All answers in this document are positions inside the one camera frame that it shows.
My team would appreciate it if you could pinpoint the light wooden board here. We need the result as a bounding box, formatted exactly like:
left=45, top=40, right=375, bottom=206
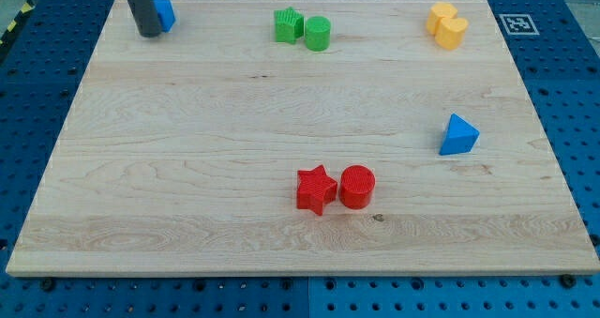
left=7, top=0, right=599, bottom=278

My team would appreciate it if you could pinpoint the green cylinder block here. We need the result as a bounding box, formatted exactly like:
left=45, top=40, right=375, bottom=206
left=305, top=16, right=331, bottom=52

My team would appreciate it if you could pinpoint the red cylinder block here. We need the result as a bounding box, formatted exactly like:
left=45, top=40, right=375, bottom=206
left=338, top=165, right=376, bottom=210

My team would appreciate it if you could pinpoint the blue cube block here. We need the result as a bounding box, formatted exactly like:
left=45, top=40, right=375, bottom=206
left=153, top=0, right=176, bottom=33

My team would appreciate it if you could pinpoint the yellow hexagon block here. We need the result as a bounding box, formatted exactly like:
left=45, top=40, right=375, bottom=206
left=426, top=2, right=458, bottom=35

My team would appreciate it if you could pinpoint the yellow heart block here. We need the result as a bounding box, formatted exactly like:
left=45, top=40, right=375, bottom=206
left=434, top=18, right=470, bottom=51

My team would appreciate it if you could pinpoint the blue triangle block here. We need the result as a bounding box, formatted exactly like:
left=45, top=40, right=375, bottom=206
left=439, top=114, right=480, bottom=156

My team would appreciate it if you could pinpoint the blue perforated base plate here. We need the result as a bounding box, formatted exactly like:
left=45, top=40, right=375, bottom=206
left=1, top=0, right=599, bottom=317

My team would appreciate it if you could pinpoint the white fiducial marker tag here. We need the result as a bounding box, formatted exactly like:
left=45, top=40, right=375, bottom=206
left=499, top=13, right=540, bottom=37

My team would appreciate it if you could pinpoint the red star block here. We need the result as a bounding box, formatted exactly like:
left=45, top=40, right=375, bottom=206
left=296, top=165, right=338, bottom=216

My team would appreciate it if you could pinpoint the green star block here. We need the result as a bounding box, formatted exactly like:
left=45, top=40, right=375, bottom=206
left=274, top=7, right=305, bottom=44

